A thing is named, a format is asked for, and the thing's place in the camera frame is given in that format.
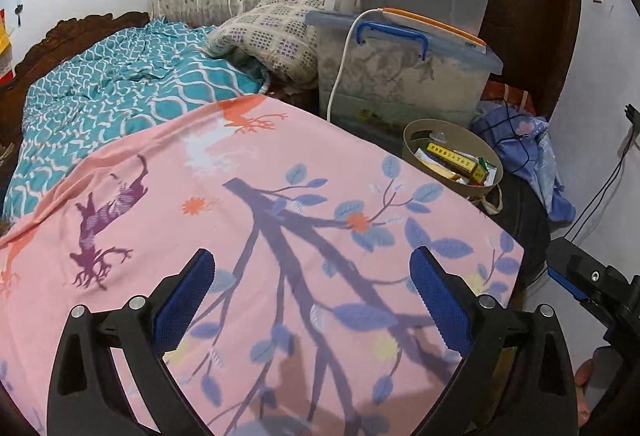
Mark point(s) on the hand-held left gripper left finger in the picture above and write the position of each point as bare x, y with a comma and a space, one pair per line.
185, 301

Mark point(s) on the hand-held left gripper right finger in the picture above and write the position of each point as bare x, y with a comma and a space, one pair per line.
442, 303

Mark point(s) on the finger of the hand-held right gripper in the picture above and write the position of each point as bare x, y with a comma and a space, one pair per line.
570, 261

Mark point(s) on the green white carton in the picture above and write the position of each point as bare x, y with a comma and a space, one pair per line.
485, 167

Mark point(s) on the beige round bin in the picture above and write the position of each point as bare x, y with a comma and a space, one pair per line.
430, 176

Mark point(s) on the yellow printed box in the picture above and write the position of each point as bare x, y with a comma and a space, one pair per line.
457, 161

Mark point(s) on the person's right hand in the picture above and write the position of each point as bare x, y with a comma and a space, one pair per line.
583, 376

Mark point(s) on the blue cloth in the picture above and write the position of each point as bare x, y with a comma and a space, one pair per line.
545, 166

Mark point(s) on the pink floral tablecloth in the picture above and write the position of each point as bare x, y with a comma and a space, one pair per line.
300, 196

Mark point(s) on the red bag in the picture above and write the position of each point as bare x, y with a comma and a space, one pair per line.
500, 92

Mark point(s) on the clear storage box blue lid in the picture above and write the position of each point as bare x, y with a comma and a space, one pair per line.
400, 81

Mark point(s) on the teal patterned blanket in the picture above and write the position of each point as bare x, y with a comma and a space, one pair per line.
125, 81

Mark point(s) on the dark wooden door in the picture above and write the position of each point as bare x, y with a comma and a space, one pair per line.
540, 16

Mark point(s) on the orange trimmed flat device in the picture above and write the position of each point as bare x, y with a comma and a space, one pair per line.
435, 23

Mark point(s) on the checked pillow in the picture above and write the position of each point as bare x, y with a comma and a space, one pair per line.
270, 36

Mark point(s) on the carved wooden headboard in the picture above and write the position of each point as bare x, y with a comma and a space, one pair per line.
85, 23

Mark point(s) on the black hanging ornament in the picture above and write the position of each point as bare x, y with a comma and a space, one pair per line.
18, 8

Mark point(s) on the red yellow wall calendar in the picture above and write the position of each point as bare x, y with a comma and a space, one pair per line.
5, 56

